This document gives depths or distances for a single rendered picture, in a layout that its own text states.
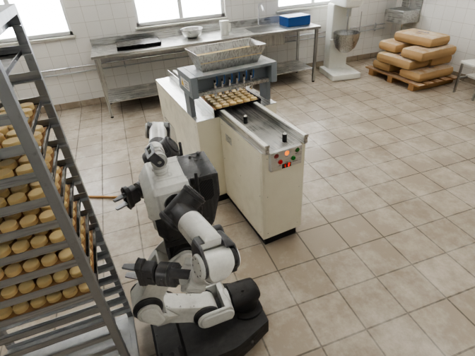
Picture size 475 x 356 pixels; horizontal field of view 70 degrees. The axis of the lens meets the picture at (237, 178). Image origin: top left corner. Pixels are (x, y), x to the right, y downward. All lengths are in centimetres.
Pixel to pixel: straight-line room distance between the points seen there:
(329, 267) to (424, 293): 61
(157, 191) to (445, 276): 210
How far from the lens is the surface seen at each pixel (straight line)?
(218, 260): 101
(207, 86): 271
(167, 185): 131
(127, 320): 227
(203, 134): 273
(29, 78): 147
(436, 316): 254
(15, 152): 111
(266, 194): 236
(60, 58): 588
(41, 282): 146
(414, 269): 275
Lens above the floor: 192
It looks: 34 degrees down
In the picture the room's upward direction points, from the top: 4 degrees counter-clockwise
